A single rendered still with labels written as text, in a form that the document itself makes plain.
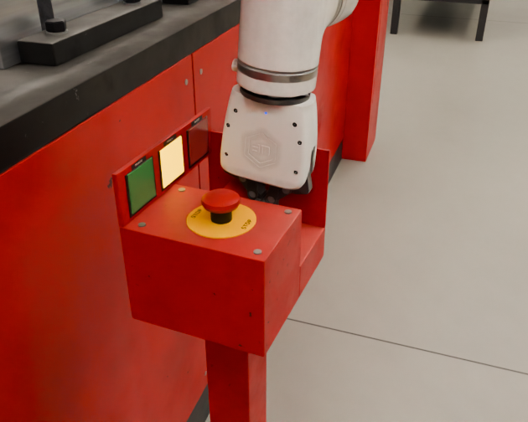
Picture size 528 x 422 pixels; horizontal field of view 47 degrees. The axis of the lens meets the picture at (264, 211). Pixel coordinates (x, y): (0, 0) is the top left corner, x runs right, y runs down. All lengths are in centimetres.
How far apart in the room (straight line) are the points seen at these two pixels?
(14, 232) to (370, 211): 168
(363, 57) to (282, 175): 181
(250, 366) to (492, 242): 149
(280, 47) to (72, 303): 42
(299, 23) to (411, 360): 117
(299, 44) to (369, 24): 182
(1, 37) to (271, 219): 41
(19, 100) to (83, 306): 28
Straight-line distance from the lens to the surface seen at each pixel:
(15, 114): 68
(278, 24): 59
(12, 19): 85
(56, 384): 83
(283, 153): 64
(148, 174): 64
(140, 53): 87
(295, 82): 61
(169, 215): 64
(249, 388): 79
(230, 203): 60
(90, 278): 84
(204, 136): 74
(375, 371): 158
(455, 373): 162
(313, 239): 73
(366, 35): 242
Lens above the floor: 110
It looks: 30 degrees down
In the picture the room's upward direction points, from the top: straight up
